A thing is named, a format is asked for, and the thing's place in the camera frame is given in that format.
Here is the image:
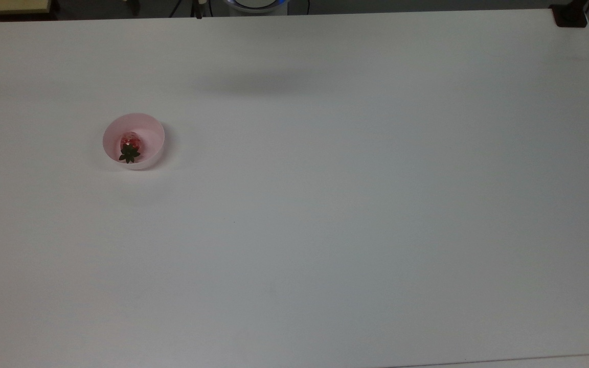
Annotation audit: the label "red strawberry with green leaves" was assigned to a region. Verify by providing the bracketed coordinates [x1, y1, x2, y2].
[119, 131, 143, 165]

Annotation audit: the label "black cables behind table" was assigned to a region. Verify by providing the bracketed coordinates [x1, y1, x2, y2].
[168, 0, 213, 20]

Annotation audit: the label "white robot base blue ring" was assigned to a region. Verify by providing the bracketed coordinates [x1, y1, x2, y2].
[222, 0, 290, 16]

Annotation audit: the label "pale pink plastic bowl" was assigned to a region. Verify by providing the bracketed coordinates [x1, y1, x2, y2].
[102, 113, 166, 171]

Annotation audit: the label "yellow board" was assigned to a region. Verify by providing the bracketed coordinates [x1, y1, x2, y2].
[0, 0, 52, 15]

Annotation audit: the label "black table clamp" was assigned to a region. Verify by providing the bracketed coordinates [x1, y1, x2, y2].
[550, 0, 589, 28]

